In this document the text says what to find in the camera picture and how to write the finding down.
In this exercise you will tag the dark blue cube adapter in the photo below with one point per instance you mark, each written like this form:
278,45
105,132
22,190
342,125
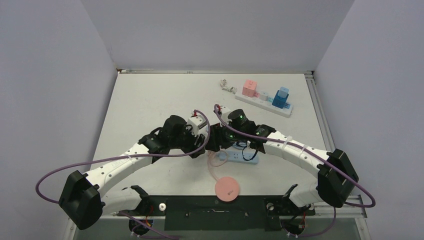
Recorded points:
279,102

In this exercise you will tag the light blue plug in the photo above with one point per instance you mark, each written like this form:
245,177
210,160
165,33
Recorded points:
283,92

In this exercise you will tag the pink cube adapter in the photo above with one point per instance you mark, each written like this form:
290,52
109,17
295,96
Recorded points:
249,88

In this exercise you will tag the pink round disc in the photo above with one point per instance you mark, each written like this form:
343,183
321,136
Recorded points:
227,189

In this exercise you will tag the white power strip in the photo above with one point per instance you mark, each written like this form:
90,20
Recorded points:
265,105

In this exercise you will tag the blue power strip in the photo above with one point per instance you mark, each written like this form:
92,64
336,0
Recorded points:
237,156

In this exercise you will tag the small white plug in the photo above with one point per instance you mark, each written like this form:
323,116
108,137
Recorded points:
263,96

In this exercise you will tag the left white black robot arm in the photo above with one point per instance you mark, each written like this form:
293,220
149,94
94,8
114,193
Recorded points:
85,196

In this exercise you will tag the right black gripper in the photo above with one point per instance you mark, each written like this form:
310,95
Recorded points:
217,139

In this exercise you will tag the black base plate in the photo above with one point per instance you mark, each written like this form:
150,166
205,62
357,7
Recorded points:
208,213

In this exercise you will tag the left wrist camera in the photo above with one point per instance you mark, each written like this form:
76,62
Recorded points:
198,125

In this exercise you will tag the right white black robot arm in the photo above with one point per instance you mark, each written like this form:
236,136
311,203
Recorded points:
334,174

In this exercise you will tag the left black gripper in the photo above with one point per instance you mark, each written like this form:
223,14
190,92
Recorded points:
194,144

